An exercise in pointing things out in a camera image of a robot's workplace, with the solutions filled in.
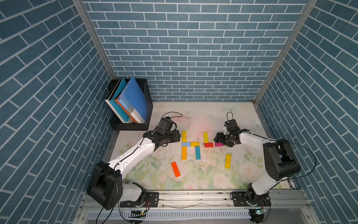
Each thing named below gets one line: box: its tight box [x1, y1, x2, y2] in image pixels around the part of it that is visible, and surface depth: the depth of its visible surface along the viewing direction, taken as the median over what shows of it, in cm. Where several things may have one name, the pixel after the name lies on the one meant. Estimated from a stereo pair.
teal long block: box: [195, 146, 201, 161], surface depth 93 cm
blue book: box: [117, 76, 148, 124], surface depth 98 cm
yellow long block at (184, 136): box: [181, 130, 187, 143], surface depth 101 cm
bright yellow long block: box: [224, 153, 232, 169], surface depth 90 cm
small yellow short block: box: [190, 141, 200, 147], surface depth 96 cm
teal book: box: [108, 77, 131, 123], surface depth 88 cm
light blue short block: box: [181, 141, 191, 147], surface depth 97 cm
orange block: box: [171, 161, 181, 178], surface depth 86 cm
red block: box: [203, 142, 214, 148], surface depth 96 cm
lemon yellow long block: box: [202, 131, 210, 144], surface depth 101 cm
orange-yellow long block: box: [181, 146, 187, 161], surface depth 93 cm
